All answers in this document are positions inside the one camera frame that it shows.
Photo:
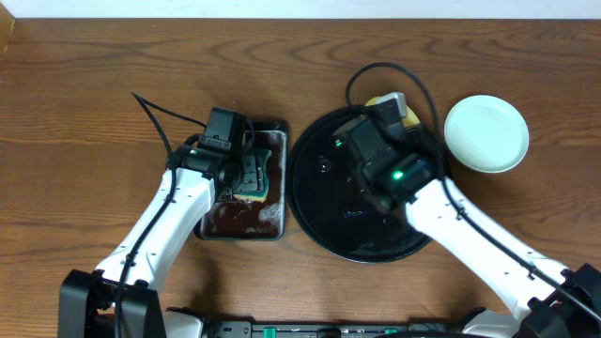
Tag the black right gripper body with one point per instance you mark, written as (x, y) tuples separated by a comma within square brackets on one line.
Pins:
[(412, 149)]

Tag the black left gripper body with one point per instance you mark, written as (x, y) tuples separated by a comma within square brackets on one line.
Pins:
[(251, 172)]

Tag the green scrub sponge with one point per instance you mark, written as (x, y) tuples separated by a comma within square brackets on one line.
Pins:
[(255, 181)]

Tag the yellow plate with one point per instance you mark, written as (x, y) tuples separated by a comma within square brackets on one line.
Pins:
[(411, 120)]

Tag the pale green plate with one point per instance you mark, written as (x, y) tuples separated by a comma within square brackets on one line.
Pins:
[(486, 134)]

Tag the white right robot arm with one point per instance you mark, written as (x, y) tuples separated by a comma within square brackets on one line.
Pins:
[(544, 296)]

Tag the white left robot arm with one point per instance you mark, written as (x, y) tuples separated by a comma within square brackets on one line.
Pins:
[(121, 297)]

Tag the black rectangular tray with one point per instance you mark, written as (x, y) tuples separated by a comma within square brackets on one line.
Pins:
[(264, 125)]

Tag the metal water tray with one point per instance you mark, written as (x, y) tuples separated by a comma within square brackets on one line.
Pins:
[(257, 215)]

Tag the round black tray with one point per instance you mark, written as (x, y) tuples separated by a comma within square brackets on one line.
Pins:
[(329, 205)]

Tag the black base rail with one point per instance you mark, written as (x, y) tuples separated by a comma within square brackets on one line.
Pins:
[(328, 329)]

